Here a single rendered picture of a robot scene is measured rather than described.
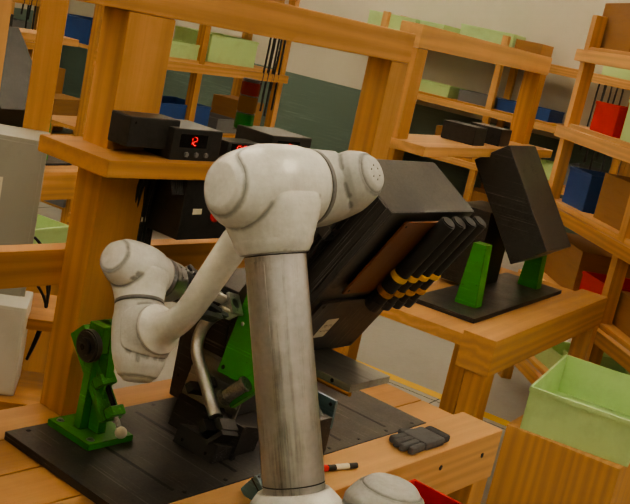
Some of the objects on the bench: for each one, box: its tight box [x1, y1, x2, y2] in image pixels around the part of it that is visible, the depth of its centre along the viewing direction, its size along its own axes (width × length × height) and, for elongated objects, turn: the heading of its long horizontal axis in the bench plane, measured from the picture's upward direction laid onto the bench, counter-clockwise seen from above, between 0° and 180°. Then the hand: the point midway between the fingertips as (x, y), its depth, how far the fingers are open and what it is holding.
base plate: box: [4, 381, 426, 504], centre depth 258 cm, size 42×110×2 cm, turn 97°
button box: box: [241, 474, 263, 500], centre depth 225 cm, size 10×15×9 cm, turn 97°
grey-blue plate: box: [318, 391, 338, 450], centre depth 254 cm, size 10×2×14 cm, turn 7°
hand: (224, 306), depth 240 cm, fingers closed on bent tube, 3 cm apart
